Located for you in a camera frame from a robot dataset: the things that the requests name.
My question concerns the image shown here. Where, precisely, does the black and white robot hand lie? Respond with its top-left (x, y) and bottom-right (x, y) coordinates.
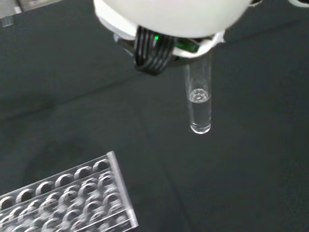
top-left (93, 0), bottom-right (309, 76)

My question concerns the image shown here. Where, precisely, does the clear plastic test tube rack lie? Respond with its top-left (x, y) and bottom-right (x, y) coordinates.
top-left (0, 151), bottom-right (140, 232)

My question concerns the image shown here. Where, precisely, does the black bench cloth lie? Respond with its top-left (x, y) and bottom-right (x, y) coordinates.
top-left (0, 0), bottom-right (309, 232)

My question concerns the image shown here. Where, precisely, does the small clear plastic piece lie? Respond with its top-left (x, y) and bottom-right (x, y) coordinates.
top-left (0, 16), bottom-right (14, 28)

